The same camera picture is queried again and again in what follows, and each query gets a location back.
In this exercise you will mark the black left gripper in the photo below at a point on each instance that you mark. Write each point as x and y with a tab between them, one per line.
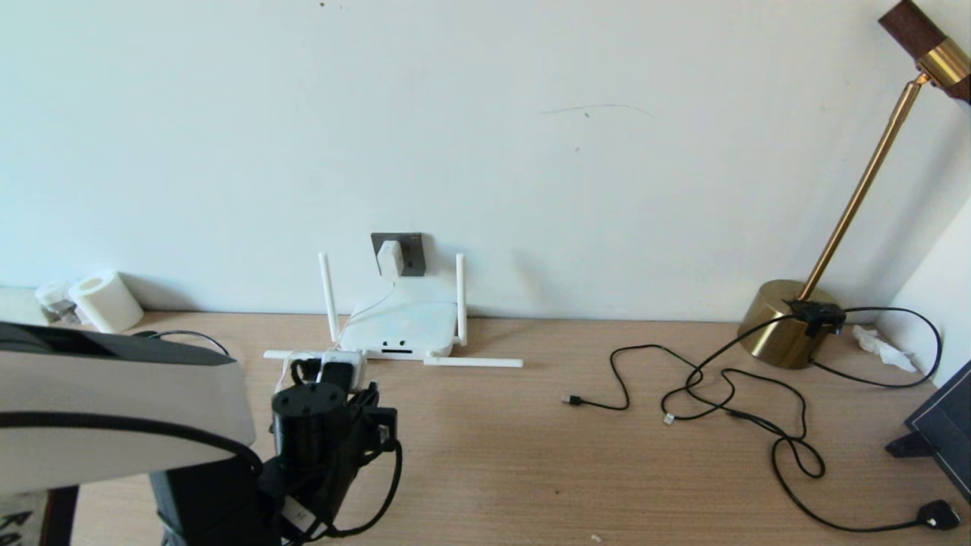
345	462

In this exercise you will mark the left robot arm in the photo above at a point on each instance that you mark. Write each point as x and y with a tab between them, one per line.
114	409

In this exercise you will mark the white router with four antennas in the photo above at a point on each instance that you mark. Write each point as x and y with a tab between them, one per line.
398	330

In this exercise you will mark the white paper roll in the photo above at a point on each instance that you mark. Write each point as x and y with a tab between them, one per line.
110	303

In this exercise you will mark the brass desk lamp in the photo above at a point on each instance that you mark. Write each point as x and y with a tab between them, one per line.
781	334

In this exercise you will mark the black clip on lamp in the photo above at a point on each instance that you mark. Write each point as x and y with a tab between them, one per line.
819	315

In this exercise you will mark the crumpled white tissue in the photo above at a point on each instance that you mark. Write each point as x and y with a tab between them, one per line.
880	349

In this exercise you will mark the black plastic stand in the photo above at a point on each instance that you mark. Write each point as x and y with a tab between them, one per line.
906	449

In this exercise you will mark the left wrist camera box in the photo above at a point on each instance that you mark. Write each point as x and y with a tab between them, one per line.
345	370

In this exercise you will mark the grey wall socket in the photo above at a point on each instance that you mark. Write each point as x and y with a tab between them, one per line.
415	254

